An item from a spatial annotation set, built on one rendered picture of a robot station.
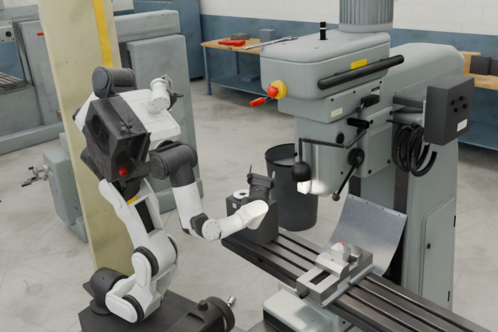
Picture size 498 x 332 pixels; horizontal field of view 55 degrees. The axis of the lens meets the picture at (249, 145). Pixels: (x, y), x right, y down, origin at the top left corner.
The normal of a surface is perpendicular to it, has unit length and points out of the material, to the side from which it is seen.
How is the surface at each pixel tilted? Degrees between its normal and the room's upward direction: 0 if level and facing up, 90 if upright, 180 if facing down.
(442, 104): 90
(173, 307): 0
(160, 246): 60
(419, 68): 90
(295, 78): 90
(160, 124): 35
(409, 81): 90
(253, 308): 0
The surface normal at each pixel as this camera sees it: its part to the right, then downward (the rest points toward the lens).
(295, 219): -0.04, 0.43
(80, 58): 0.67, 0.23
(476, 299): -0.06, -0.93
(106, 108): 0.40, -0.67
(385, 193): -0.74, 0.29
